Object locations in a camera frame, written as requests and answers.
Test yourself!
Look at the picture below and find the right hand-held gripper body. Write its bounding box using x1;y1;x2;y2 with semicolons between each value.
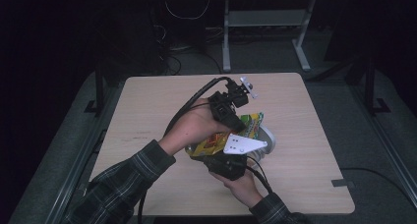
204;134;268;182

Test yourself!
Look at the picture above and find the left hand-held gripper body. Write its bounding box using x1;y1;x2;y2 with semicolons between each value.
208;76;259;122

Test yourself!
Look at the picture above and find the white metal desk frame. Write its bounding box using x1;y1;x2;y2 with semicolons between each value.
221;0;318;73

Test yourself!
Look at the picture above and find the yellow green spouted refill pouch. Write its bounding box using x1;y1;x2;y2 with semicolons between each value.
185;111;265;158

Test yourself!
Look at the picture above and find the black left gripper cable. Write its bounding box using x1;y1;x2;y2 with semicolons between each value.
137;76;232;224

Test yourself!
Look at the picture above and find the long black floor cable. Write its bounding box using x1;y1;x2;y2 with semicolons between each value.
340;166;412;203

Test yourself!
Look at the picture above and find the person's right hand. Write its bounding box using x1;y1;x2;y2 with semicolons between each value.
209;173;264;208

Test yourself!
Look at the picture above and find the black floor cable bundle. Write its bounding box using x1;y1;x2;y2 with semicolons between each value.
153;24;224;76

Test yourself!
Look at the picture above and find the hanging white cable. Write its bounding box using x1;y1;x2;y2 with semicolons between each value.
164;0;210;21

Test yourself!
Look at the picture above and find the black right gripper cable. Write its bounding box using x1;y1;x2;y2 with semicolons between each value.
245;155;274;195

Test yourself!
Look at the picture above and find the white cup with handle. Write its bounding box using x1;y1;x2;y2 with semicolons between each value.
251;125;276;162

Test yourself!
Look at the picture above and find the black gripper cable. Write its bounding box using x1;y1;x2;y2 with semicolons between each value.
137;76;232;224
245;155;274;195

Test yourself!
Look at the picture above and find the black metal stand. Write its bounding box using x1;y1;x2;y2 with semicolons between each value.
363;58;391;115
83;63;106;115

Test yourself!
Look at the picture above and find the grey tape strip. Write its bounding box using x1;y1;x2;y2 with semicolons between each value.
330;179;356;189

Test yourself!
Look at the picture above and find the person's left hand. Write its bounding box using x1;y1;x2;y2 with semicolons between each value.
159;99;230;156

